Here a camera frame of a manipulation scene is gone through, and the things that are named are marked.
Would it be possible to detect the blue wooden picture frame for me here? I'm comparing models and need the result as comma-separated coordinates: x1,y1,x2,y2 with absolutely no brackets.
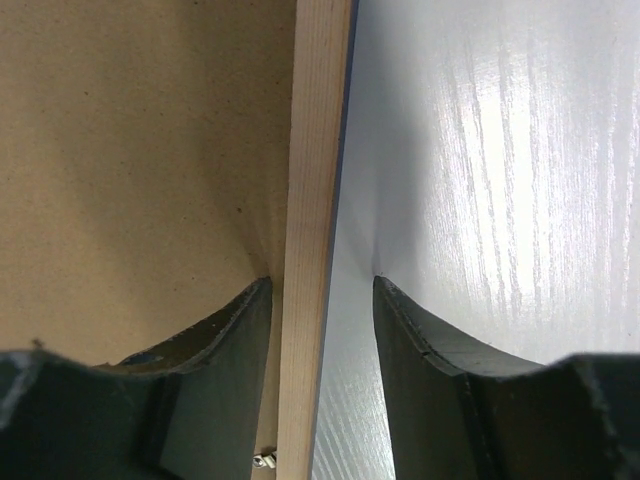
276,1,357,479

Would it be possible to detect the brown cardboard backing board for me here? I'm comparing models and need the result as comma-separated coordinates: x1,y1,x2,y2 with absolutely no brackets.
1,1,296,454

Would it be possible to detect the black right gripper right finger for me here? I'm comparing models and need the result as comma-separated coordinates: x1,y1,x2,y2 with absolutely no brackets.
373,276,639,479

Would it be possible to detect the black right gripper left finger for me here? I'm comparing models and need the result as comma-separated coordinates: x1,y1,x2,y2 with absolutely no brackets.
1,277,272,479

